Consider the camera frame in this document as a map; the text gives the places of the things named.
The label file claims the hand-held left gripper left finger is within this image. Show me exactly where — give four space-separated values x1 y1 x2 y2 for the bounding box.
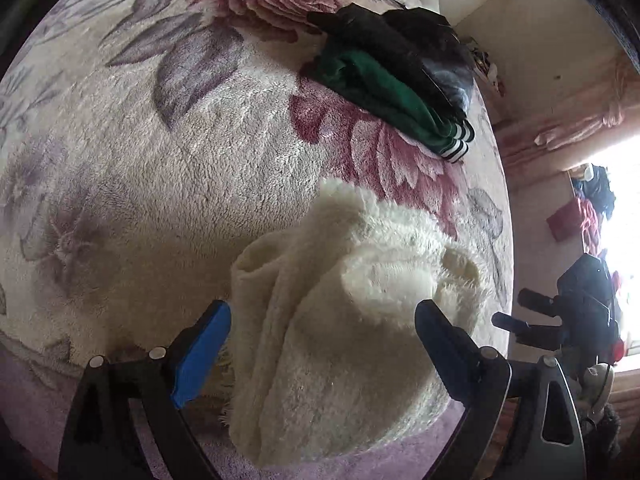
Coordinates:
57 300 232 480

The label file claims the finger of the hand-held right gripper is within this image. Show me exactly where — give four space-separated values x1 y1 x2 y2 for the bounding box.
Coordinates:
517 288 562 318
491 312 566 350

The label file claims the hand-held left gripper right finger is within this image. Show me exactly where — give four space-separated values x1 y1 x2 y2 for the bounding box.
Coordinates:
415 300 586 480

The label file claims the white tweed jacket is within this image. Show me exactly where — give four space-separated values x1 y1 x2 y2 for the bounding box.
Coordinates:
220 177 494 469

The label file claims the folded black jacket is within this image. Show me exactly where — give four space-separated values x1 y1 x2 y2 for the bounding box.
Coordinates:
306 4 477 117

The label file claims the pile of mixed clothes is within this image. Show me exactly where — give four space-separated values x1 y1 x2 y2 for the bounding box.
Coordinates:
570 162 632 361

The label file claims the white window bench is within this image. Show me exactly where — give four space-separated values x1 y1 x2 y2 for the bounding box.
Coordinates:
510 170 601 313

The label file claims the folded green striped garment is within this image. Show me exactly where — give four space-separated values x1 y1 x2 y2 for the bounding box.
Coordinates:
301 47 476 164

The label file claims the window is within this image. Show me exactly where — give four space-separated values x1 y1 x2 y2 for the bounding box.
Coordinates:
592 135 640 363

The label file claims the pink tied curtain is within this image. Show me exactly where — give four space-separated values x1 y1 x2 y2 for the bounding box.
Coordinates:
495 50 640 198

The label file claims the floral plush blanket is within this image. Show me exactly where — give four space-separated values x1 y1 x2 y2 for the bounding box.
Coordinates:
0 0 516 393
0 0 517 480

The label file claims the red knitted garment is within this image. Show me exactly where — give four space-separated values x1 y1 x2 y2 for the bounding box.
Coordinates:
546 197 602 257

